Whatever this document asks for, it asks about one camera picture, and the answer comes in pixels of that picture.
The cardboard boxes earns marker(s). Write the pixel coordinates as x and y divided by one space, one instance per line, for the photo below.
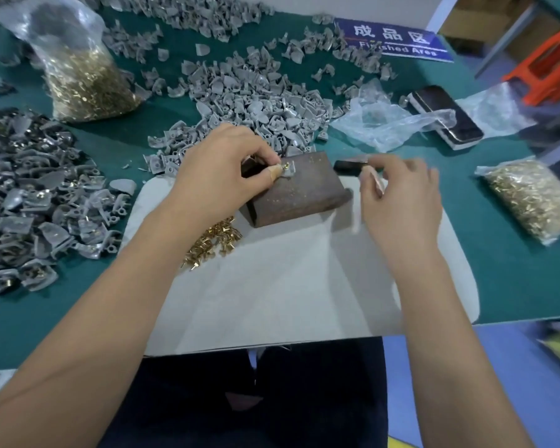
494 18

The tall clear bag brass screws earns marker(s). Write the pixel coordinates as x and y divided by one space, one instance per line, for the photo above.
84 74

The person's right forearm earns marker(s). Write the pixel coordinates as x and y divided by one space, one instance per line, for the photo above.
441 349

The person's right thumb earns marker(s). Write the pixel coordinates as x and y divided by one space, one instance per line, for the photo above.
372 182

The white cloth mat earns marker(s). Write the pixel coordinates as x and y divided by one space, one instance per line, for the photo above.
284 284

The pile of loose brass screws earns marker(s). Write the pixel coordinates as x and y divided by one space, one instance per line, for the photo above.
211 244

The scattered group of grey parts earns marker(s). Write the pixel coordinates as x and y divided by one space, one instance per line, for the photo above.
336 51

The person's left forearm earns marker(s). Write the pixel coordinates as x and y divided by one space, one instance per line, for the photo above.
88 321

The person's left hand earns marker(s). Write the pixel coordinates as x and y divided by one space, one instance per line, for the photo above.
205 172

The person's dark trousers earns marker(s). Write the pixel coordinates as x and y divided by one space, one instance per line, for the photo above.
261 396

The orange plastic stool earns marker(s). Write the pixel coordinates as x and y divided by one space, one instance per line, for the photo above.
548 69

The large pile of grey parts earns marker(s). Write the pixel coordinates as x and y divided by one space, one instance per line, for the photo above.
252 97

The grey plastic part with screw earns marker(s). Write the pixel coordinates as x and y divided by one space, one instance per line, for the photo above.
293 172

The person's right hand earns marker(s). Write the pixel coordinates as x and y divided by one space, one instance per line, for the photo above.
403 205

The blue sign plate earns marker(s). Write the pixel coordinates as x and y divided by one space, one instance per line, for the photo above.
401 41

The flat clear bag brass screws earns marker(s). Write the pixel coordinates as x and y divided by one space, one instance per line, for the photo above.
534 200

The crumpled clear plastic bag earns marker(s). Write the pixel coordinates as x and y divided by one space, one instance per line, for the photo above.
382 121

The long heap of grey parts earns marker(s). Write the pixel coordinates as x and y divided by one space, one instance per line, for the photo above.
191 11

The pile of assembled grey parts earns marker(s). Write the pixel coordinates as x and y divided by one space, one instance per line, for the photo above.
32 195

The black smartphone white case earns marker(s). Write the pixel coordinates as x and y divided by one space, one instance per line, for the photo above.
452 121

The brown metal block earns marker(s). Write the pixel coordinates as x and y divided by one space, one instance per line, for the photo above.
294 200

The grey metal frame leg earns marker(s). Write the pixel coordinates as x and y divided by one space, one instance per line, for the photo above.
506 39

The empty clear plastic bag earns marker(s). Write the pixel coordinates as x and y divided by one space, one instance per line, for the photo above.
499 109

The person's left thumb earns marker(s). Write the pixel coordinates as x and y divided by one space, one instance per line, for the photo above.
260 176

